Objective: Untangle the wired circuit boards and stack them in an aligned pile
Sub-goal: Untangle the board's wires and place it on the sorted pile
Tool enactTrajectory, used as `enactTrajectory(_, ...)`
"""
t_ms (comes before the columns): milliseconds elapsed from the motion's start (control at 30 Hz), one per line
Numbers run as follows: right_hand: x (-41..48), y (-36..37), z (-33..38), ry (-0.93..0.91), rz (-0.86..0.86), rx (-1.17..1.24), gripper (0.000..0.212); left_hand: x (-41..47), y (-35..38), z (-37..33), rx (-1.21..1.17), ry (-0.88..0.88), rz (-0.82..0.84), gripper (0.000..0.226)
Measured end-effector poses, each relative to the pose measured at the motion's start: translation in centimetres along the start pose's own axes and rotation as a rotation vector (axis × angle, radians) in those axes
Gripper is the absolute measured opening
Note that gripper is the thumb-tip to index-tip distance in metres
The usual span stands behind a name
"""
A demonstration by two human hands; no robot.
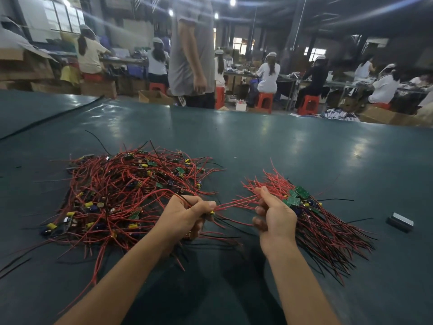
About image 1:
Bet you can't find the pile of red-wired boards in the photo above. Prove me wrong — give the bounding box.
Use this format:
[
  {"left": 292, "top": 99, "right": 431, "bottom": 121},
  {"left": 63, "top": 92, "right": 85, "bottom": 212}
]
[{"left": 0, "top": 142, "right": 234, "bottom": 316}]

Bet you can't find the person's left forearm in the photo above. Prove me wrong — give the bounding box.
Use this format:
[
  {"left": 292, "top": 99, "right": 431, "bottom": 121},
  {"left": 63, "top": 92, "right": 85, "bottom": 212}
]
[{"left": 55, "top": 240, "right": 175, "bottom": 325}]

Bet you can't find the small black grey block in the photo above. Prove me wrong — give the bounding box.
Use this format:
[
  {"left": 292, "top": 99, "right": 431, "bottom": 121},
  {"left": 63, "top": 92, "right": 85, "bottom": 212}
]
[{"left": 386, "top": 212, "right": 415, "bottom": 233}]

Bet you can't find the grid window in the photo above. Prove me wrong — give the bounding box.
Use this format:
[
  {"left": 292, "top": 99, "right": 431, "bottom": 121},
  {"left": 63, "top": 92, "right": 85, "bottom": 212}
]
[{"left": 42, "top": 0, "right": 85, "bottom": 33}]

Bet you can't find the person's right forearm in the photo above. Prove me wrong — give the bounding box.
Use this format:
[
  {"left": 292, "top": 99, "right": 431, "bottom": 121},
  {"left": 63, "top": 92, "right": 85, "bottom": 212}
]
[{"left": 263, "top": 247, "right": 341, "bottom": 325}]

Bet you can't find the person's right hand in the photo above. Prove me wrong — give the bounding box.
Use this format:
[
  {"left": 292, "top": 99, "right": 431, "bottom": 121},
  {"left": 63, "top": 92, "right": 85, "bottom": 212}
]
[{"left": 252, "top": 185, "right": 299, "bottom": 260}]

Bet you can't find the person's left hand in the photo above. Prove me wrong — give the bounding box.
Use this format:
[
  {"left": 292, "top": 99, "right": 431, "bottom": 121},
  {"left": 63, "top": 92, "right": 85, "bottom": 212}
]
[{"left": 152, "top": 194, "right": 217, "bottom": 255}]

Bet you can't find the dark green table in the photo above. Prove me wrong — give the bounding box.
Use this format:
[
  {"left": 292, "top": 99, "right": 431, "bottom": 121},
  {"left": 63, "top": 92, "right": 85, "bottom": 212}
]
[{"left": 0, "top": 90, "right": 433, "bottom": 325}]

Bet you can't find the yellow sack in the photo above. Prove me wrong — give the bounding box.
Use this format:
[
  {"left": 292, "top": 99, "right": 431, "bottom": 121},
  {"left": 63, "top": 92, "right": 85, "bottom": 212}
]
[{"left": 61, "top": 65, "right": 82, "bottom": 85}]

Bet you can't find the large open cardboard box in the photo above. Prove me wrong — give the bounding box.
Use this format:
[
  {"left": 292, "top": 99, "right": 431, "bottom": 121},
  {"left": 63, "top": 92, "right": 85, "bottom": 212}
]
[{"left": 0, "top": 48, "right": 56, "bottom": 81}]

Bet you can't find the red wire with yellow connector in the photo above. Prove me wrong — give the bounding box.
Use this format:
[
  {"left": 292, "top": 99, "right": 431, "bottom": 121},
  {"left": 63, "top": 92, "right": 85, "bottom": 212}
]
[{"left": 176, "top": 193, "right": 265, "bottom": 217}]

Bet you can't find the heap of black white items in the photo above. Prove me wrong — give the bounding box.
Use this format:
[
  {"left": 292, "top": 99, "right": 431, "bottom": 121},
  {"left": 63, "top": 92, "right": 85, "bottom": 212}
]
[{"left": 322, "top": 108, "right": 361, "bottom": 122}]

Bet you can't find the sorted bundle of wired boards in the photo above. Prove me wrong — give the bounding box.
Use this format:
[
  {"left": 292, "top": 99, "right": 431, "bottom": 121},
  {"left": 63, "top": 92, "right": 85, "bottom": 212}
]
[{"left": 242, "top": 159, "right": 376, "bottom": 282}]

